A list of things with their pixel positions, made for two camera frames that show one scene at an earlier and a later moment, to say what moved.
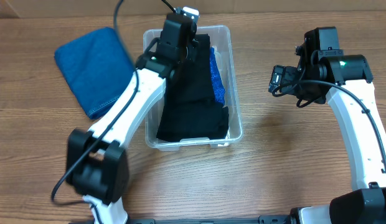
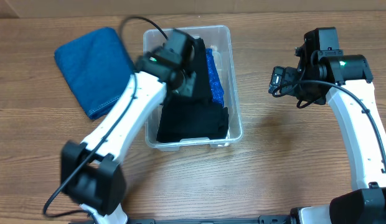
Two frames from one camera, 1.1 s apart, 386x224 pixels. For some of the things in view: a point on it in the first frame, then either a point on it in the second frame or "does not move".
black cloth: [193, 119] does not move
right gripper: [286, 74] does not move
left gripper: [193, 43] → [188, 84]
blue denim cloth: [98, 67] does not move
